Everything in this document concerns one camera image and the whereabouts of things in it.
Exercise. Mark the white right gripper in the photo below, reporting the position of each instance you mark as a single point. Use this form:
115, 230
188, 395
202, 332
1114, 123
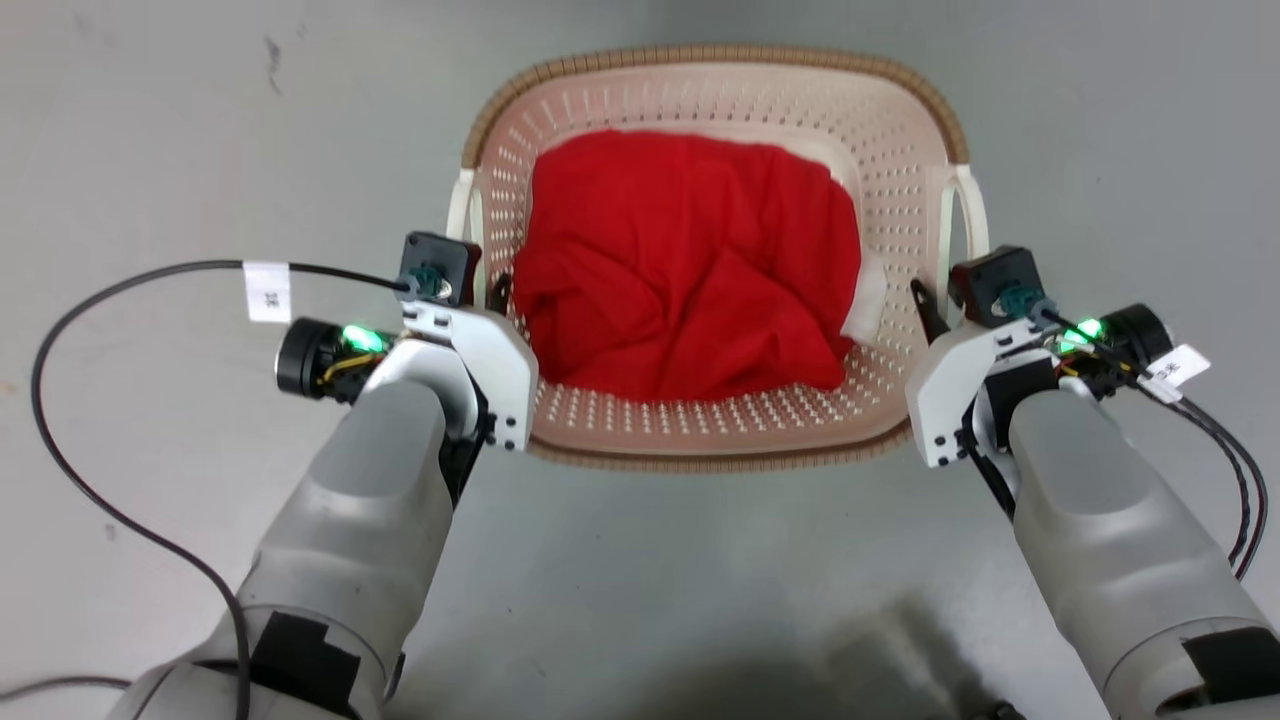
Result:
950, 390

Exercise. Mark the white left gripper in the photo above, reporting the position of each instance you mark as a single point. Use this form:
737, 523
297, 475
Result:
490, 365

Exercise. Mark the beige plastic laundry basket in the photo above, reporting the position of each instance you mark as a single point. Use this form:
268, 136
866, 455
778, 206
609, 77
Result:
720, 425

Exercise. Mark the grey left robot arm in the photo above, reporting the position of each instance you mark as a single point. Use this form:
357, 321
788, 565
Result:
350, 540

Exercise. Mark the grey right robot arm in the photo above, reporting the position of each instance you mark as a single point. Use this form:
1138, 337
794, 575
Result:
1120, 540

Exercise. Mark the white cloth garment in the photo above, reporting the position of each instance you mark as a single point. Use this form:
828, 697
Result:
866, 300

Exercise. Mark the red cloth garment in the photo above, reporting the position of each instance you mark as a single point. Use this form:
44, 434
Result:
690, 270

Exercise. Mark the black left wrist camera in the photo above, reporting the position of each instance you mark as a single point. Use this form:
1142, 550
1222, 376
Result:
440, 265

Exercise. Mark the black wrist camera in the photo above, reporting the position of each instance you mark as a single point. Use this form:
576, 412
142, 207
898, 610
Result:
440, 265
995, 283

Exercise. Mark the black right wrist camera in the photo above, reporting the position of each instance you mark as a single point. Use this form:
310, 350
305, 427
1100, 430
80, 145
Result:
995, 283

